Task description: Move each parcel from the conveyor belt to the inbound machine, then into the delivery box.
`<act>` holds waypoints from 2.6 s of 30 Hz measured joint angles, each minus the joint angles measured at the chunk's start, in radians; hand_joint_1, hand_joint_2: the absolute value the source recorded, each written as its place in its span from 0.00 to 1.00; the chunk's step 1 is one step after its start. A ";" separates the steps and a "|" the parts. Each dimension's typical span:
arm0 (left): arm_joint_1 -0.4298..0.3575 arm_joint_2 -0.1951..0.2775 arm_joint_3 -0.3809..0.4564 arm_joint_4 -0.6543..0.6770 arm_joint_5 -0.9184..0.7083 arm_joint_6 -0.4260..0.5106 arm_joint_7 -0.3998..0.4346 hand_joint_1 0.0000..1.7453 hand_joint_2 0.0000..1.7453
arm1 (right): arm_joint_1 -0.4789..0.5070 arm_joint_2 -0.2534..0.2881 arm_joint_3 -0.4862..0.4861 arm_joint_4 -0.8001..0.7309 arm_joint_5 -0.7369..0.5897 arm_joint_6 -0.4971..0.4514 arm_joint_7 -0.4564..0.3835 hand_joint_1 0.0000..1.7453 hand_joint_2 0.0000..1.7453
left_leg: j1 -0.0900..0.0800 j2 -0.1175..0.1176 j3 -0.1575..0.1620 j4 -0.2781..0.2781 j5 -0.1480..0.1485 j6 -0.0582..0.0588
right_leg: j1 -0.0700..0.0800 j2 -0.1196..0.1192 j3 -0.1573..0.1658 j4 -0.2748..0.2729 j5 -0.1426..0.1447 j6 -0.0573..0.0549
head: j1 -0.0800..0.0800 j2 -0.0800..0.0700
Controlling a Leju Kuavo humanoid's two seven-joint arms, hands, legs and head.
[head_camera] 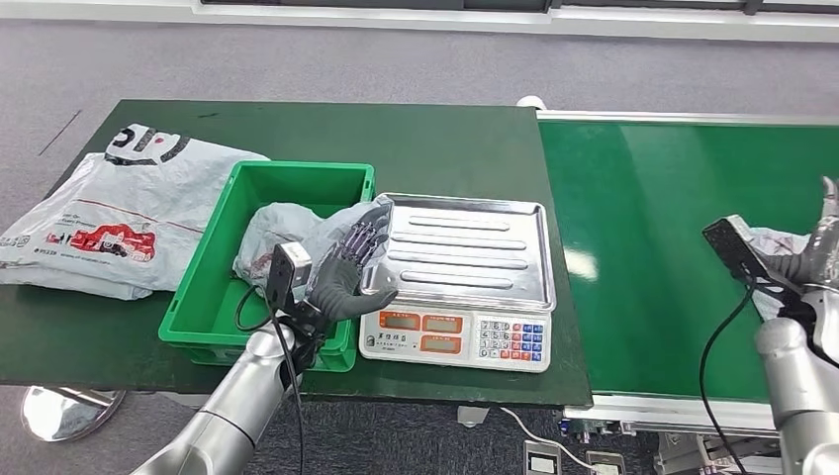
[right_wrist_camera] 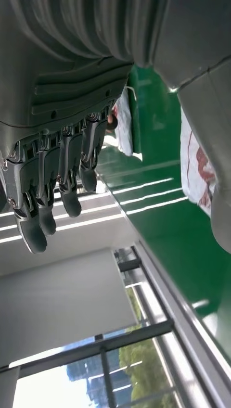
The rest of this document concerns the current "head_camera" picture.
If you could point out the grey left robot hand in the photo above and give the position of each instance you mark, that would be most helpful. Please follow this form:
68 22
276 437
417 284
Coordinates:
341 282

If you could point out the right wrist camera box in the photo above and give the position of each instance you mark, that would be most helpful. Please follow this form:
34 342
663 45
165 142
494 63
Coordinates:
734 246

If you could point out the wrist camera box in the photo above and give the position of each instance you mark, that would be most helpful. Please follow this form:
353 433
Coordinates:
287 272
734 246

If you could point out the chrome table base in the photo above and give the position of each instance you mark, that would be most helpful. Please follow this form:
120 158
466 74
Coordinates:
65 413

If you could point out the white conveyor roller cap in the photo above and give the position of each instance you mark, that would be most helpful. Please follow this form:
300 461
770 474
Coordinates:
531 102

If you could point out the large white printed mail bag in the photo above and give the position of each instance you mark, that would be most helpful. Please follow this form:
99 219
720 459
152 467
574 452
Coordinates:
124 210

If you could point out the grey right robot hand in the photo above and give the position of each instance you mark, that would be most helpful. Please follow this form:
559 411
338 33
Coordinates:
819 259

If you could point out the aluminium conveyor frame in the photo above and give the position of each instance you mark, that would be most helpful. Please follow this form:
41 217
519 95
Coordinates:
655 413

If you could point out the grey parcel with red print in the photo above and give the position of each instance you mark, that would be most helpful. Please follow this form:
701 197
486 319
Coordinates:
780 241

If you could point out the plain grey parcel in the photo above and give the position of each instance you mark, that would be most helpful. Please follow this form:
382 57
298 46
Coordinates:
288 229

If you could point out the grey floor socket box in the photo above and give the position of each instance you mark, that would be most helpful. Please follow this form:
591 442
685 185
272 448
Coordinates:
604 464
541 460

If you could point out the white bracket under table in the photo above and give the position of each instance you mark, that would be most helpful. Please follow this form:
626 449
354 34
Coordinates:
472 417

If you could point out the green plastic bin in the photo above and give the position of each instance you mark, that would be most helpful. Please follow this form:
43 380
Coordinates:
210 295

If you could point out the green conveyor belt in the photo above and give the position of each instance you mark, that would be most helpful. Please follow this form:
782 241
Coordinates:
655 229

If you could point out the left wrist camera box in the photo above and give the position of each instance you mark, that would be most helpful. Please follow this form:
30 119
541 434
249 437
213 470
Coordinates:
287 272

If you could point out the white scale with steel tray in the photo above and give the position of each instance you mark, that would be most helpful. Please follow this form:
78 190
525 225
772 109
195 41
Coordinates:
468 256

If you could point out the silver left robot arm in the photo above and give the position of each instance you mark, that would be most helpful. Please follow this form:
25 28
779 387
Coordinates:
229 413

